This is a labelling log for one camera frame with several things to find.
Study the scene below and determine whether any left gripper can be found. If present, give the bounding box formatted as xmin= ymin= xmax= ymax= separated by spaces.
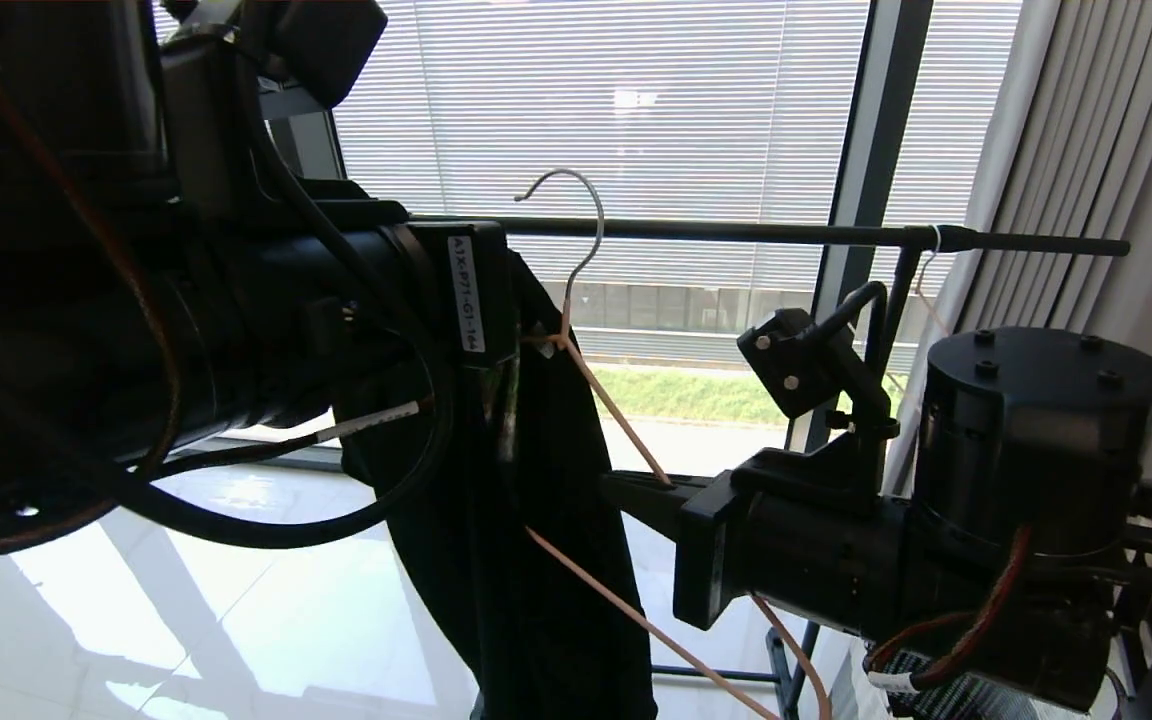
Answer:
xmin=226 ymin=220 xmax=520 ymax=423

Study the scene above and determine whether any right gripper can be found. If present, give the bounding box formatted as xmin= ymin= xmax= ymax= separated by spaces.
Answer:
xmin=674 ymin=468 xmax=924 ymax=643

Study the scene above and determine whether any pink clothes hanger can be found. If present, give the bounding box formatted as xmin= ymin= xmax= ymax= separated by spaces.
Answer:
xmin=911 ymin=245 xmax=952 ymax=341
xmin=514 ymin=168 xmax=834 ymax=720

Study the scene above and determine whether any black garment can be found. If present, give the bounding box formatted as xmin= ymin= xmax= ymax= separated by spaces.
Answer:
xmin=336 ymin=250 xmax=659 ymax=720

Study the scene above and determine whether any black clothes rack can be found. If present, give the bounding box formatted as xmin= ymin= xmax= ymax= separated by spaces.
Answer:
xmin=406 ymin=213 xmax=1132 ymax=720

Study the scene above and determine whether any window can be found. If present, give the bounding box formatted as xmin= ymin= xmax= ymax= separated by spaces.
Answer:
xmin=151 ymin=0 xmax=1027 ymax=481

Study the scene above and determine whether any beige curtain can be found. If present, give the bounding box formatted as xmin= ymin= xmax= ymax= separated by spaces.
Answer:
xmin=881 ymin=0 xmax=1152 ymax=501

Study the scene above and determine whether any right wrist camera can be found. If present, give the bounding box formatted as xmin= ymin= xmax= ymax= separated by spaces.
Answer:
xmin=731 ymin=305 xmax=902 ymax=499

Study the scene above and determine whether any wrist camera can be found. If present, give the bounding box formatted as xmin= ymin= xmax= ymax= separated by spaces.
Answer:
xmin=158 ymin=0 xmax=389 ymax=219
xmin=731 ymin=305 xmax=902 ymax=499

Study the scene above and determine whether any black cable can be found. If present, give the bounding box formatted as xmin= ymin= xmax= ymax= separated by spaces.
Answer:
xmin=804 ymin=280 xmax=892 ymax=431
xmin=86 ymin=100 xmax=457 ymax=551

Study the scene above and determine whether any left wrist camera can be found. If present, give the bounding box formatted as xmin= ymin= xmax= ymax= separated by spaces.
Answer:
xmin=158 ymin=0 xmax=389 ymax=219

